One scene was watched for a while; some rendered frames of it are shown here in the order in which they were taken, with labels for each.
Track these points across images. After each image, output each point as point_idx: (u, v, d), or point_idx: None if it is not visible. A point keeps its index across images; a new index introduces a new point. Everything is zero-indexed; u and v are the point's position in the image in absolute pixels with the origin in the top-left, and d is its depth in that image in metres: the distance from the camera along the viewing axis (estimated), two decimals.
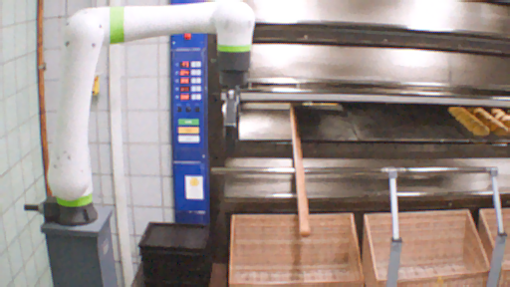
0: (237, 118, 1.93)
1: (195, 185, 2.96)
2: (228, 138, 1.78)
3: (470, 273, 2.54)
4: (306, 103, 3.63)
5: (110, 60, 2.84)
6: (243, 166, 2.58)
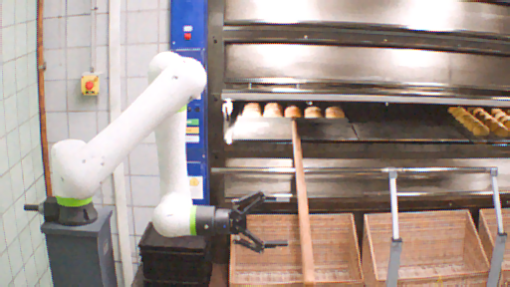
0: (268, 199, 1.93)
1: (195, 185, 2.96)
2: (273, 246, 1.98)
3: (470, 273, 2.54)
4: (308, 115, 3.31)
5: (110, 60, 2.84)
6: (243, 166, 2.58)
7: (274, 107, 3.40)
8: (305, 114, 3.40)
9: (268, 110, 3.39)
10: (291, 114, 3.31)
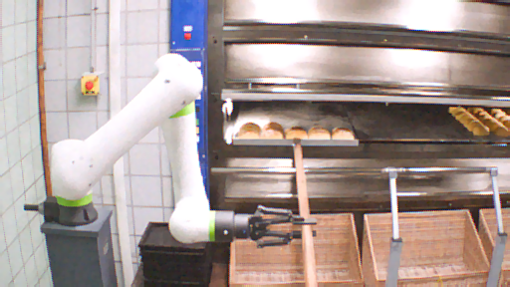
0: (296, 220, 1.91)
1: None
2: (301, 237, 1.93)
3: (470, 273, 2.54)
4: (313, 137, 2.89)
5: (110, 60, 2.84)
6: (243, 166, 2.58)
7: (273, 127, 2.98)
8: (309, 135, 2.98)
9: (267, 130, 2.97)
10: (293, 135, 2.89)
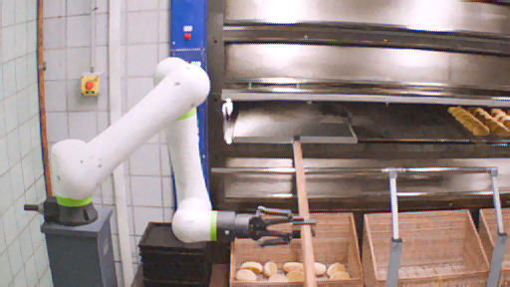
0: (296, 221, 1.95)
1: None
2: (300, 237, 1.98)
3: (470, 273, 2.54)
4: None
5: (110, 60, 2.84)
6: (243, 166, 2.58)
7: (279, 276, 2.81)
8: None
9: (272, 279, 2.80)
10: None
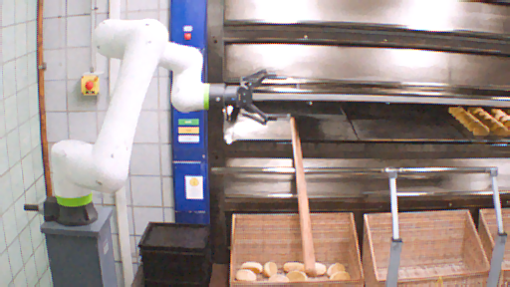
0: (270, 76, 2.29)
1: (195, 185, 2.96)
2: (275, 120, 2.34)
3: (470, 273, 2.54)
4: None
5: (110, 60, 2.84)
6: (243, 166, 2.58)
7: (279, 276, 2.81)
8: None
9: (272, 279, 2.80)
10: None
